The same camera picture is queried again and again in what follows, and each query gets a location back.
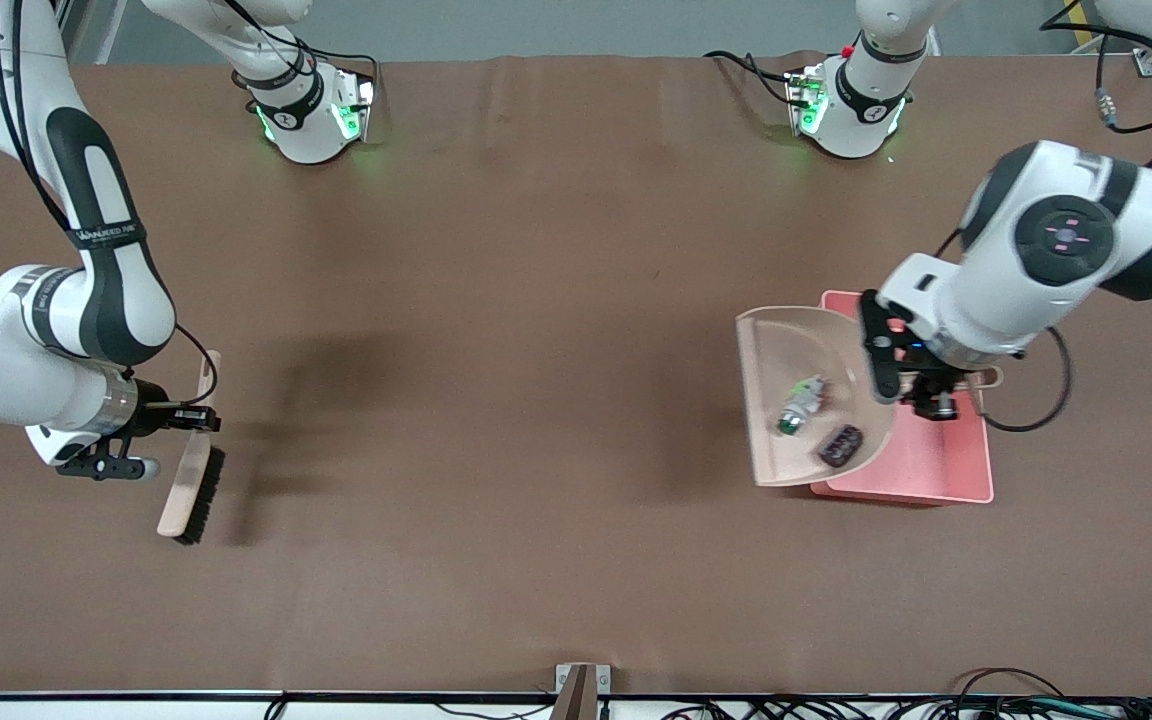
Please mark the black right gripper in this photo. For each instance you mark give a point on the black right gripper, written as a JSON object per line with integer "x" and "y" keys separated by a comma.
{"x": 154, "y": 415}

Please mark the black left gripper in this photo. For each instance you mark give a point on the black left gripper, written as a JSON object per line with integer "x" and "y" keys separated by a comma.
{"x": 937, "y": 384}

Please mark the beige hand brush black bristles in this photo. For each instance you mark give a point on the beige hand brush black bristles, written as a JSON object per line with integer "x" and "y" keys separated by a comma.
{"x": 186, "y": 490}

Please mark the black electronic component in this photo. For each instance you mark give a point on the black electronic component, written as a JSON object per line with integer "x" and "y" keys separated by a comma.
{"x": 841, "y": 446}

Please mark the white orange electronic switch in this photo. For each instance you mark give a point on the white orange electronic switch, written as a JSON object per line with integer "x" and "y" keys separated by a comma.
{"x": 798, "y": 410}

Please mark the beige plastic dustpan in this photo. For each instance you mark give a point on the beige plastic dustpan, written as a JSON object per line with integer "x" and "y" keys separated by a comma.
{"x": 786, "y": 350}

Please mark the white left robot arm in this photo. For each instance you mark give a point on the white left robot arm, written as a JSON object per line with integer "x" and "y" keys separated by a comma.
{"x": 996, "y": 300}

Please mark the pink plastic bin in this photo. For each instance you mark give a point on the pink plastic bin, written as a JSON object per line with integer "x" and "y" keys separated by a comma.
{"x": 936, "y": 460}

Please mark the brown table mat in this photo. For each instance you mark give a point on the brown table mat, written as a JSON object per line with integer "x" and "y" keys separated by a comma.
{"x": 536, "y": 560}

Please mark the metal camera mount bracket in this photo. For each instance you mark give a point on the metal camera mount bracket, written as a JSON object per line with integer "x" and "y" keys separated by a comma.
{"x": 581, "y": 690}

